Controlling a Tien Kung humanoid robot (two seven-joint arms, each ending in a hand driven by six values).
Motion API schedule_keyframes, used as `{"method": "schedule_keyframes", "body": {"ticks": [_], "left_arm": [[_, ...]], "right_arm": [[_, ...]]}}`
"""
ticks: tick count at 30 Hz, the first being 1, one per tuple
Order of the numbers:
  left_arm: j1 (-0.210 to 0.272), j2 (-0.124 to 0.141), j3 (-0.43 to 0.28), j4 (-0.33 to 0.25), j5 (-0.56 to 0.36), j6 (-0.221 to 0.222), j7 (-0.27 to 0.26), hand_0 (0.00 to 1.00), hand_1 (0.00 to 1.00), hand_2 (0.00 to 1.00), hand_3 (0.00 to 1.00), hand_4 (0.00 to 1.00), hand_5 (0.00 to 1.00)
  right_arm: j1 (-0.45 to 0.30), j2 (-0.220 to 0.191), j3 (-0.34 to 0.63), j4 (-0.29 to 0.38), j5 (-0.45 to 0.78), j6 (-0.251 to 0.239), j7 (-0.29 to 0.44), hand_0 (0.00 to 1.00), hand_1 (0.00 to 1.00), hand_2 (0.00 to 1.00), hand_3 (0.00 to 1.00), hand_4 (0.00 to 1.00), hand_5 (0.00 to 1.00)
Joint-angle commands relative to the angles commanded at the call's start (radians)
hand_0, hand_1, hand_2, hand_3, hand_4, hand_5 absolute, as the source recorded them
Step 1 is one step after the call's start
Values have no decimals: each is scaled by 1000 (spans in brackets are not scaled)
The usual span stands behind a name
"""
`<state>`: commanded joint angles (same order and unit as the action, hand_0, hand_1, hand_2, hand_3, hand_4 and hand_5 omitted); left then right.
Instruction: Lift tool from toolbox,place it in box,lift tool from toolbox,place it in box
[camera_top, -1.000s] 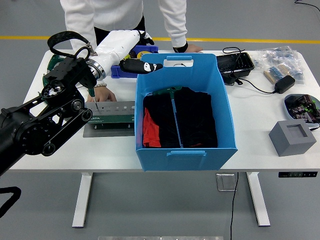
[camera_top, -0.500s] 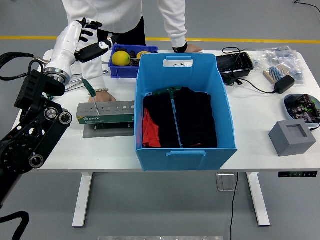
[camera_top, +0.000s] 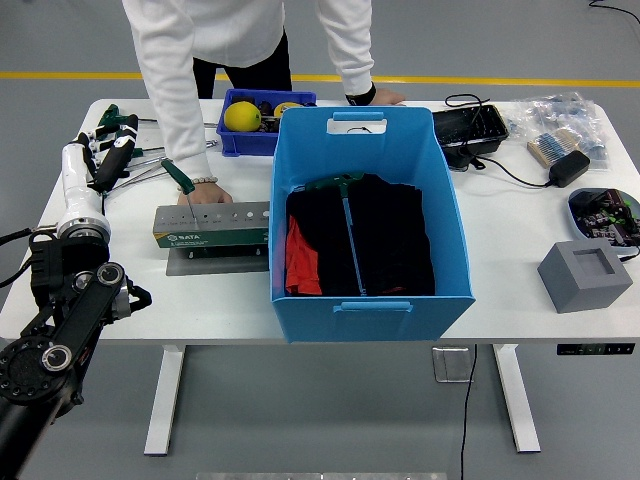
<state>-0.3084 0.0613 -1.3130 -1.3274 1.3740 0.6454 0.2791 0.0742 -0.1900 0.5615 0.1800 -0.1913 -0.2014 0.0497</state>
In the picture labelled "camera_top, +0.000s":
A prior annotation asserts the resistor strip bundle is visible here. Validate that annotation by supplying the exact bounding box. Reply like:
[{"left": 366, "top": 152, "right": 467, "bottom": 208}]
[{"left": 526, "top": 127, "right": 581, "bottom": 166}]

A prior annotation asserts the large blue folding box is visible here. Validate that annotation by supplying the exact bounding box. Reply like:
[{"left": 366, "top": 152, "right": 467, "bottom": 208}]
[{"left": 268, "top": 106, "right": 476, "bottom": 345}]

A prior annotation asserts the yellow tape roll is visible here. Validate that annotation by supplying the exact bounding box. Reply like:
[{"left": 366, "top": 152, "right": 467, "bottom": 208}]
[{"left": 272, "top": 101, "right": 307, "bottom": 119}]

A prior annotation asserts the white table leg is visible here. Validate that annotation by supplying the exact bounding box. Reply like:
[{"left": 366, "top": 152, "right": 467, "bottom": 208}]
[
  {"left": 492, "top": 343, "right": 542, "bottom": 454},
  {"left": 143, "top": 344, "right": 187, "bottom": 457}
]

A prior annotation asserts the black cloth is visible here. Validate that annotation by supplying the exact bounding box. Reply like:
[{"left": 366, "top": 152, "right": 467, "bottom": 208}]
[{"left": 284, "top": 172, "right": 436, "bottom": 299}]

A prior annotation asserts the person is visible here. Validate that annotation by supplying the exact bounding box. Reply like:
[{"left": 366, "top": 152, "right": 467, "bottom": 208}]
[{"left": 122, "top": 0, "right": 374, "bottom": 101}]

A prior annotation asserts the light blue bowl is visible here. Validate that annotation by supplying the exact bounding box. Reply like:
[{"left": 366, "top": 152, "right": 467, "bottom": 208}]
[{"left": 567, "top": 187, "right": 640, "bottom": 250}]

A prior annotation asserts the black wristband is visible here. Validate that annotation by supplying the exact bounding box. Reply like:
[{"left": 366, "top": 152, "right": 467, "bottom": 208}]
[{"left": 344, "top": 82, "right": 377, "bottom": 107}]

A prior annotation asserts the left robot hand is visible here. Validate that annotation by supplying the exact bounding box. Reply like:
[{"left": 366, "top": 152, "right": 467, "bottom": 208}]
[{"left": 59, "top": 113, "right": 140, "bottom": 230}]

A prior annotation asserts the grey green wrench stand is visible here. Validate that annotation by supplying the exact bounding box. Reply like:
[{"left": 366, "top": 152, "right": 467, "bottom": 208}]
[{"left": 152, "top": 199, "right": 271, "bottom": 276}]

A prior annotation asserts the pile of circuit boards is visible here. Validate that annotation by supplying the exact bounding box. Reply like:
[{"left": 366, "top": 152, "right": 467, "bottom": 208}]
[{"left": 572, "top": 188, "right": 640, "bottom": 247}]

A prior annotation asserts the small green T-handle hex wrench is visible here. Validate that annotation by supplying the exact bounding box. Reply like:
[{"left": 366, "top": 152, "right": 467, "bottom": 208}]
[{"left": 160, "top": 158, "right": 197, "bottom": 224}]

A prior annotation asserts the metal floor outlet cover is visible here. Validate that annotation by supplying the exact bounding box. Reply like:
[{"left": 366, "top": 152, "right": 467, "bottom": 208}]
[{"left": 432, "top": 346, "right": 475, "bottom": 384}]

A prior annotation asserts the black power adapter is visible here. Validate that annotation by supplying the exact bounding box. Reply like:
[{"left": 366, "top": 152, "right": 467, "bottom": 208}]
[{"left": 548, "top": 149, "right": 591, "bottom": 189}]

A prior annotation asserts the clear bag of blue parts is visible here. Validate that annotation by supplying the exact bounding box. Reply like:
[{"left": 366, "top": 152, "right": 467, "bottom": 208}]
[{"left": 507, "top": 91, "right": 609, "bottom": 171}]

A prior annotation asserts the black adapter cable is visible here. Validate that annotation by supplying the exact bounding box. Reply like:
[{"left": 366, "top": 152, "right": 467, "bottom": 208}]
[{"left": 444, "top": 93, "right": 554, "bottom": 189}]

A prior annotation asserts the black plastic tray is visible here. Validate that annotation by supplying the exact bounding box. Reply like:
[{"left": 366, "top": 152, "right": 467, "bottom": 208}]
[{"left": 430, "top": 104, "right": 510, "bottom": 171}]

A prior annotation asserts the black cable on floor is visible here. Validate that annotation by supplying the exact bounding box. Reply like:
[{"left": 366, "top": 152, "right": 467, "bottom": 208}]
[{"left": 587, "top": 0, "right": 640, "bottom": 24}]

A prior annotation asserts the person's right hand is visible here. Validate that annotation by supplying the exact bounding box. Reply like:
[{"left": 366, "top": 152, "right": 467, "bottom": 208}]
[{"left": 189, "top": 180, "right": 234, "bottom": 206}]

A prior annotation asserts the small blue parts bin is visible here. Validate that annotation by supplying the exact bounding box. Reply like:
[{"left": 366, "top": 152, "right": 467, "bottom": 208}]
[{"left": 215, "top": 88, "right": 318, "bottom": 157}]

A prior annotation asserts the grey cube block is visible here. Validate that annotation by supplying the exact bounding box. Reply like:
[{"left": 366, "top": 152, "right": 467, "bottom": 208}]
[{"left": 537, "top": 238, "right": 634, "bottom": 315}]

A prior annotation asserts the black table control panel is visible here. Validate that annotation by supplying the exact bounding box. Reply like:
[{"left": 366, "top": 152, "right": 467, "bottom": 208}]
[{"left": 556, "top": 342, "right": 636, "bottom": 356}]

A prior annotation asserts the yellow lemon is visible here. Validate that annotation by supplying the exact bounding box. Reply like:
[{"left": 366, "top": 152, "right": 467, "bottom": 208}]
[{"left": 223, "top": 100, "right": 263, "bottom": 133}]

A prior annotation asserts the large green T-handle hex wrench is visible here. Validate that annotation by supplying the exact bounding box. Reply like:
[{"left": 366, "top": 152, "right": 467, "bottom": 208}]
[{"left": 303, "top": 171, "right": 370, "bottom": 297}]

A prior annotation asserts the person's left hand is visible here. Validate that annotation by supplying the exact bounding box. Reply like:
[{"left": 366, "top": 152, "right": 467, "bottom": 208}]
[{"left": 373, "top": 88, "right": 408, "bottom": 108}]

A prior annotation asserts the red cloth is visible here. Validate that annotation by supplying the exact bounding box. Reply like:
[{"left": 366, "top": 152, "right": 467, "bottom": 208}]
[{"left": 284, "top": 214, "right": 323, "bottom": 296}]

